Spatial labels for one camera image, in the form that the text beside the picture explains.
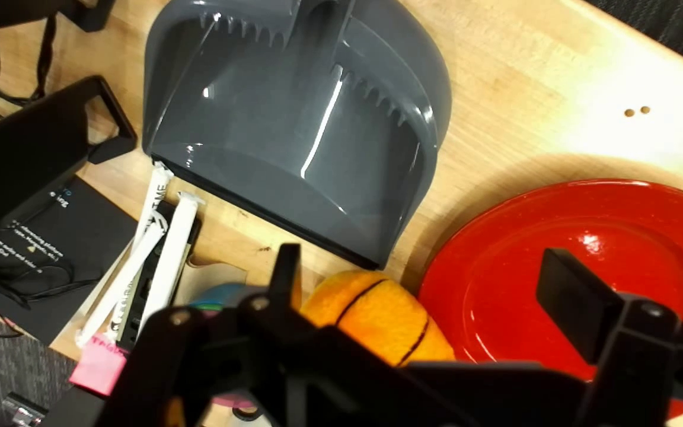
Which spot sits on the pink sticky note pad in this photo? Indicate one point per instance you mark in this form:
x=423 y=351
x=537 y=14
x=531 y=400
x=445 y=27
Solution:
x=97 y=368

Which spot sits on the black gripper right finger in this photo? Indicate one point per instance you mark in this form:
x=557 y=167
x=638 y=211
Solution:
x=641 y=356

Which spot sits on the red plate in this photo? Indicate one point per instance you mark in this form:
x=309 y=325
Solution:
x=515 y=239

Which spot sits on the black electronics box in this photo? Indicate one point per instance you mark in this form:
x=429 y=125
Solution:
x=48 y=252

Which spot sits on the white plastic utensil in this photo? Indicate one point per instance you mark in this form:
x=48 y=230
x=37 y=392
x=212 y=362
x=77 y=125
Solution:
x=130 y=262
x=169 y=262

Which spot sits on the black tablet stand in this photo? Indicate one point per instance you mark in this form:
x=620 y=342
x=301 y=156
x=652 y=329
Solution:
x=34 y=150

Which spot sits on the teal bowl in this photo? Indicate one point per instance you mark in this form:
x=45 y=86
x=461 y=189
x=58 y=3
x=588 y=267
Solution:
x=224 y=298

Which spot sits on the orange plush basketball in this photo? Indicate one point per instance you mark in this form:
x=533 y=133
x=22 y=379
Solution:
x=372 y=312

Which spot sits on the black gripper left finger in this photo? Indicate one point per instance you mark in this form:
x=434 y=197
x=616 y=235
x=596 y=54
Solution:
x=230 y=370

